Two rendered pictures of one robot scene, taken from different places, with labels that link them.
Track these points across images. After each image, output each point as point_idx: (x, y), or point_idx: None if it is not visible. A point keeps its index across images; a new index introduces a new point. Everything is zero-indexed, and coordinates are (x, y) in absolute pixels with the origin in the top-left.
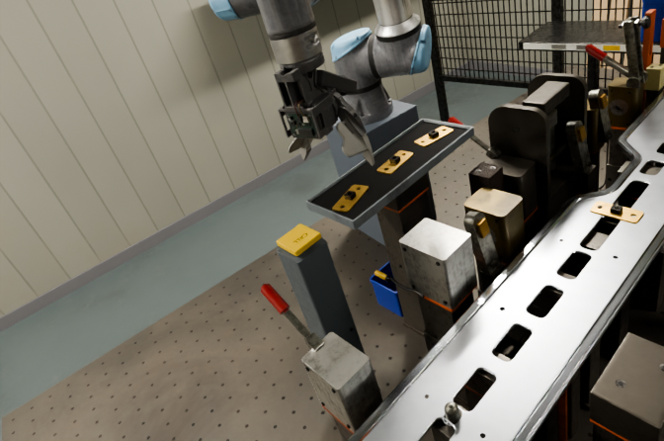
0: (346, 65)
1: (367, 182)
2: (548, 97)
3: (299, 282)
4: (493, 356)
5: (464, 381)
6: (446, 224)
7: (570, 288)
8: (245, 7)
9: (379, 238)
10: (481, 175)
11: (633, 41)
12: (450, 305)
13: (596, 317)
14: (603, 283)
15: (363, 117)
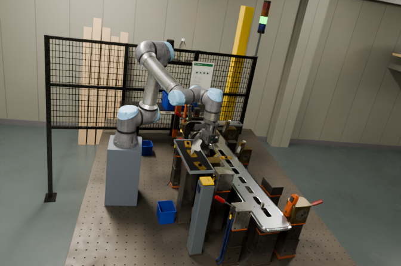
0: (132, 121)
1: (194, 160)
2: None
3: (209, 196)
4: (250, 193)
5: (254, 200)
6: (144, 188)
7: (241, 175)
8: (188, 102)
9: (129, 203)
10: (204, 153)
11: (191, 111)
12: (230, 189)
13: (252, 178)
14: (244, 172)
15: (134, 143)
